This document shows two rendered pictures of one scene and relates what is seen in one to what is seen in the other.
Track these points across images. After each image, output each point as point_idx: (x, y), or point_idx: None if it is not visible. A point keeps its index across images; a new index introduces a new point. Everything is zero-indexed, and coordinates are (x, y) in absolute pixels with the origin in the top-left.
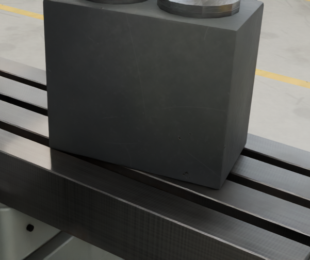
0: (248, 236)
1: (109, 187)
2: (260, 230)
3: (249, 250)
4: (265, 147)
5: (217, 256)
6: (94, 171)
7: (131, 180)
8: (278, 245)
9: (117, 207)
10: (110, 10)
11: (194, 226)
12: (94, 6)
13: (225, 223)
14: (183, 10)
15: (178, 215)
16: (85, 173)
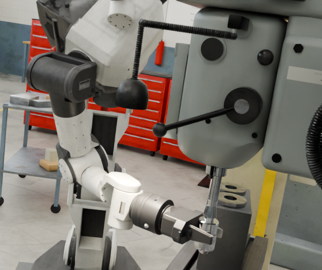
0: (260, 243)
1: (255, 264)
2: (254, 241)
3: (266, 244)
4: None
5: (264, 253)
6: (247, 268)
7: (246, 260)
8: (259, 239)
9: (259, 267)
10: (250, 203)
11: (263, 250)
12: (250, 205)
13: (256, 246)
14: (245, 192)
15: (260, 253)
16: (250, 269)
